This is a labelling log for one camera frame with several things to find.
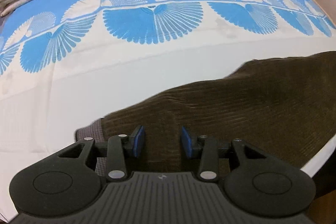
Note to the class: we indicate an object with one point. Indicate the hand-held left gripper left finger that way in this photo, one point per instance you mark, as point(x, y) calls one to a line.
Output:
point(138, 141)

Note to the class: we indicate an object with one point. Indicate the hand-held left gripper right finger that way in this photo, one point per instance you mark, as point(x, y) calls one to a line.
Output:
point(186, 141)

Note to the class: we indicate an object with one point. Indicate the blue white printed bedsheet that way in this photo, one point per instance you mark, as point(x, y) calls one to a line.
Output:
point(105, 69)

